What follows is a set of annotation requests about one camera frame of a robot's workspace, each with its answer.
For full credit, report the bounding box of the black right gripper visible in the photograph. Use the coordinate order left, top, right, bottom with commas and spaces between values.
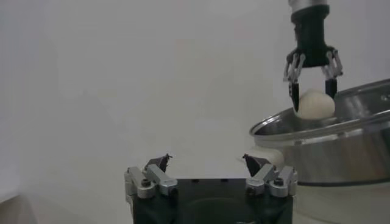
283, 4, 344, 113

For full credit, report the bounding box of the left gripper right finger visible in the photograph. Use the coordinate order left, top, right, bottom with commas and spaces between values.
242, 153, 299, 198

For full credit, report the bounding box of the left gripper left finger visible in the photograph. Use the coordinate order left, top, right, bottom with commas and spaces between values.
124, 153, 179, 200

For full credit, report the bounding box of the white steamed baozi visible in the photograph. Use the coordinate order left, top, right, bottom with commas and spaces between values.
296, 88, 336, 120

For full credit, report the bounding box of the stainless steel steamer basket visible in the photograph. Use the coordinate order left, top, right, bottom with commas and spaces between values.
243, 78, 390, 187

